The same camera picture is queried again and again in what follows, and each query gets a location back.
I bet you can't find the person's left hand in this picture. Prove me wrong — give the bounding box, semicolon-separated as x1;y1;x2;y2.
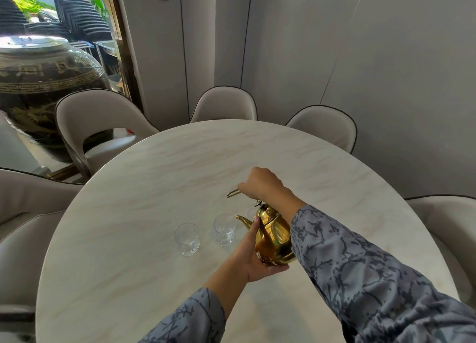
238;216;290;283

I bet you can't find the person's right hand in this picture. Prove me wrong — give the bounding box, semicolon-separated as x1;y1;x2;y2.
237;166;289;202

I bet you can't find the gold metal teapot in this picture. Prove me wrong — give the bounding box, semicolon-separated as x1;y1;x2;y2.
227;188;298;267

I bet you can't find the person's left forearm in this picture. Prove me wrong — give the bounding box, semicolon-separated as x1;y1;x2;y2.
138;259;250;343

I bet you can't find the person's right forearm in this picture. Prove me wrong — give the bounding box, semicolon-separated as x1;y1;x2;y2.
273;190;476;343

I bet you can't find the white marble table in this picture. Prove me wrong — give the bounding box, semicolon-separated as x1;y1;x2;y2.
35;119;461;343

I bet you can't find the beige upholstered chair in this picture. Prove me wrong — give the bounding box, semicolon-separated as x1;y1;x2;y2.
0;167;84;314
404;194;476;306
285;104;358;155
55;89;161;182
189;86;258;124

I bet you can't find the grey metal table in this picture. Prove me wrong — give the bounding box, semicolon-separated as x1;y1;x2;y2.
91;39;121;83

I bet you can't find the stack of black chairs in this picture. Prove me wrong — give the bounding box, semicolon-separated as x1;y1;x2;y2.
0;0;30;34
54;0;112;44

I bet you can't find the green leafy plant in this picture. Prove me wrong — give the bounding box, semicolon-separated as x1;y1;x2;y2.
87;0;111;20

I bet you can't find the large dark lidded jar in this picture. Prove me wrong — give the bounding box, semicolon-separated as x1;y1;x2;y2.
0;35;114;164

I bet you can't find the gold door frame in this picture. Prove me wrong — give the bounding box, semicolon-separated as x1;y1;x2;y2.
102;0;144;113

